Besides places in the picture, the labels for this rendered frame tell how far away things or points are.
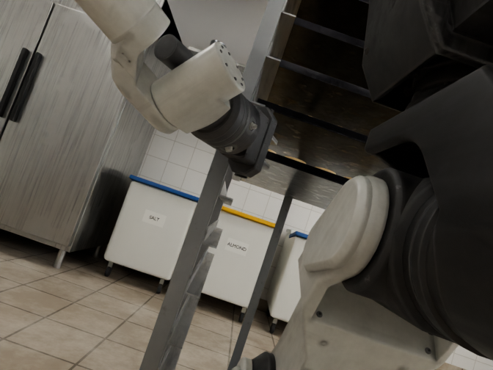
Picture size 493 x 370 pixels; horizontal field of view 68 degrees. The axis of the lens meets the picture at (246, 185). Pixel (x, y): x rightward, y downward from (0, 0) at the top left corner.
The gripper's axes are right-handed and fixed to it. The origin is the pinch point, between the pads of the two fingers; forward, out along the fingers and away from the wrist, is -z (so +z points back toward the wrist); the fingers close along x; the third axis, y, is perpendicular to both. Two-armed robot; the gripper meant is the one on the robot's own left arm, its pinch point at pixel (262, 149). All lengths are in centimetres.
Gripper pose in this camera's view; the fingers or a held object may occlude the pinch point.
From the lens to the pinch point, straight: 66.3
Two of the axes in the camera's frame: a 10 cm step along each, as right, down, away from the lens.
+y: -8.4, -2.5, 4.8
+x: 3.2, -9.4, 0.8
